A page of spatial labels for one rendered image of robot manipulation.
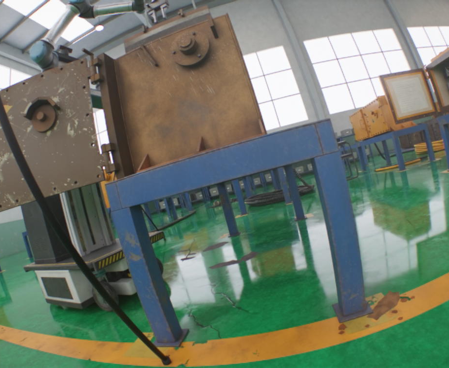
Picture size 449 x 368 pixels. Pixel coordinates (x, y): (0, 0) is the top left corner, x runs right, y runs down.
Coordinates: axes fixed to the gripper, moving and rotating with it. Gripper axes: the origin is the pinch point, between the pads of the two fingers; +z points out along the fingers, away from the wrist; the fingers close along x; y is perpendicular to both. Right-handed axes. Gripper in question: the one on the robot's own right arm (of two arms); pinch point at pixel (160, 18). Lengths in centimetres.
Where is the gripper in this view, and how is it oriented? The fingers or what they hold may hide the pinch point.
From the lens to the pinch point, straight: 160.8
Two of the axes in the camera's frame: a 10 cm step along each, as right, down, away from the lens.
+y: -2.9, 0.8, -9.5
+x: 9.2, -2.4, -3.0
